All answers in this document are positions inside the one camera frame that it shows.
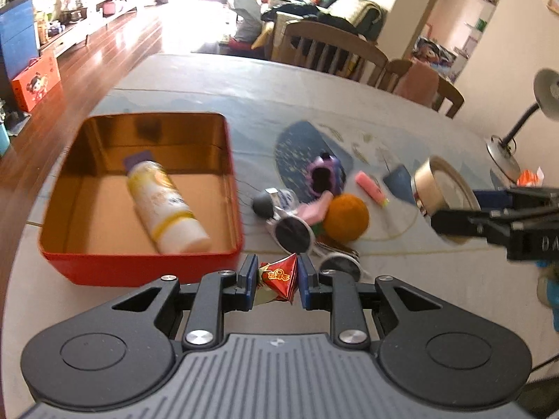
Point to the silver desk lamp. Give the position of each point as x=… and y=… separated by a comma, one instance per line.
x=502, y=153

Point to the cartoon printed blanket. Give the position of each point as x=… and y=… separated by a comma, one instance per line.
x=432, y=54

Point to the sofa with cushions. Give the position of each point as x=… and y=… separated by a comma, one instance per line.
x=358, y=11

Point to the yellow cloth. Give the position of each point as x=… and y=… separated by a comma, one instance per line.
x=262, y=37

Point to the pink cloth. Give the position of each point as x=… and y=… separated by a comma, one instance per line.
x=417, y=83

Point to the orange gift box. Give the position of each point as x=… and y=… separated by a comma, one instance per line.
x=35, y=83

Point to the teal waste bin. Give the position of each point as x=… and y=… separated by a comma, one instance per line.
x=3, y=139

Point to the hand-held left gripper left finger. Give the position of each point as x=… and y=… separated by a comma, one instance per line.
x=249, y=280

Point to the pink ribbed eraser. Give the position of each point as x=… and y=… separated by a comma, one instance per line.
x=315, y=211

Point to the purple plastic toy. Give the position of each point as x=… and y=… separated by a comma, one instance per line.
x=335, y=170

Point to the wooden slatted chair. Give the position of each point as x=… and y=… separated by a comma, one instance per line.
x=332, y=35

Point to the low white tv stand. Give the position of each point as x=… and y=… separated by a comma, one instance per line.
x=87, y=22

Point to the orange white packet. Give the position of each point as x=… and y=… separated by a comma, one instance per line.
x=529, y=178

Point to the white bottle yellow label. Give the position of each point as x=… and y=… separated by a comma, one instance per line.
x=166, y=200

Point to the grey bag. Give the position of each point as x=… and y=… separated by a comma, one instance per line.
x=248, y=13

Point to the wooden chair with cloth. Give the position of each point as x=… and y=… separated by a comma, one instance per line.
x=450, y=94

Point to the pink highlighter pen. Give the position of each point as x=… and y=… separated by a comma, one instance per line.
x=369, y=185

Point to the blue panel cabinet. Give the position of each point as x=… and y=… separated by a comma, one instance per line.
x=17, y=35

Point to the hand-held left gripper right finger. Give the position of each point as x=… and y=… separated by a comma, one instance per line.
x=306, y=280

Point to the white frame sunglasses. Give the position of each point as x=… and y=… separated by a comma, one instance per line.
x=292, y=230

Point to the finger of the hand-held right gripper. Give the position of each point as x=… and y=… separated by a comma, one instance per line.
x=493, y=198
x=463, y=225

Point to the red gold snack packet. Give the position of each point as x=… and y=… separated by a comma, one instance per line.
x=279, y=277

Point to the round gold tin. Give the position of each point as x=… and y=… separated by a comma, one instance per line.
x=426, y=185

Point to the red metal tin box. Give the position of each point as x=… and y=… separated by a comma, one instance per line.
x=87, y=266

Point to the orange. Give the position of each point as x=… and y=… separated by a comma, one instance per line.
x=347, y=218

